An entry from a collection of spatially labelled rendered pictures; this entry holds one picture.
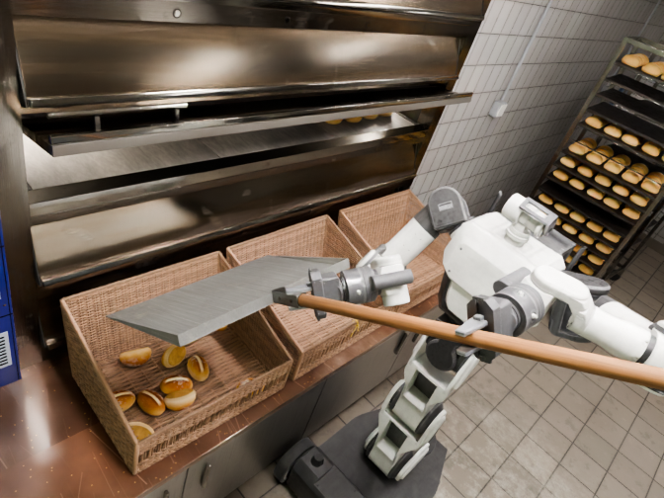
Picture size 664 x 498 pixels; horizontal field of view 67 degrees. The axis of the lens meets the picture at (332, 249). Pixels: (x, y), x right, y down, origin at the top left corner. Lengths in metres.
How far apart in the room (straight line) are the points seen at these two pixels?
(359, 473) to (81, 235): 1.40
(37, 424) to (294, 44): 1.35
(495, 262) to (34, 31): 1.16
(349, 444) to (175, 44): 1.66
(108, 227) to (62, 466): 0.66
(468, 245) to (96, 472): 1.18
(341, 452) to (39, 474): 1.15
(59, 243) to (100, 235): 0.11
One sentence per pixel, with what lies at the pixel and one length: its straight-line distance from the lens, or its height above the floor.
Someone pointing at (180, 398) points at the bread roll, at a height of 0.65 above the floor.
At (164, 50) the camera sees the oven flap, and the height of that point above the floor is 1.56.
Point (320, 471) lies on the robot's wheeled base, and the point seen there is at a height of 0.21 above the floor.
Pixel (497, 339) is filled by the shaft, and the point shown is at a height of 1.49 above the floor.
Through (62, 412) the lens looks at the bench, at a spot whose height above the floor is 0.58.
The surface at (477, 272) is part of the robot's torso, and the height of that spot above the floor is 1.32.
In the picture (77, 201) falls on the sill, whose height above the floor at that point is 1.16.
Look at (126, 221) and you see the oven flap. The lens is 1.62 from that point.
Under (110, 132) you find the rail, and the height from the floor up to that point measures 1.43.
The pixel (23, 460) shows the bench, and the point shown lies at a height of 0.58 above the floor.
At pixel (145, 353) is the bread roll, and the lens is 1.77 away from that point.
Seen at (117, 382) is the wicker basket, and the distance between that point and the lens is 1.77.
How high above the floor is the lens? 2.01
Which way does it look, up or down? 35 degrees down
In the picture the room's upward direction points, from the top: 20 degrees clockwise
